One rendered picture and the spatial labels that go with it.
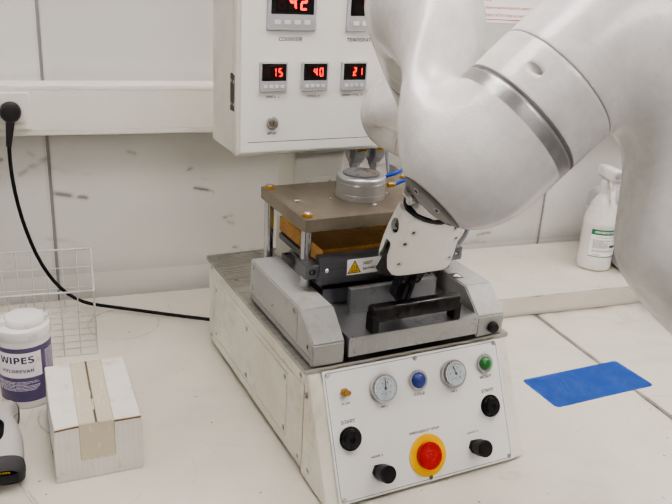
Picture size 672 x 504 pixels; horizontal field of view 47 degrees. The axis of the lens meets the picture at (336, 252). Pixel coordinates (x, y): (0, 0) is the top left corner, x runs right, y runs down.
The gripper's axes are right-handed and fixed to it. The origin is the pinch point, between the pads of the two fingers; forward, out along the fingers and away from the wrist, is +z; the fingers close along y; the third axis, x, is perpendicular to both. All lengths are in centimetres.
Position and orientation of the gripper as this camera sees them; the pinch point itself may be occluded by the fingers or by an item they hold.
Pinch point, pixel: (402, 288)
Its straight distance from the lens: 114.7
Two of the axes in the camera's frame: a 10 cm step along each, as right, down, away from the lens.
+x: -3.9, -6.4, 6.6
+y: 9.0, -1.1, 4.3
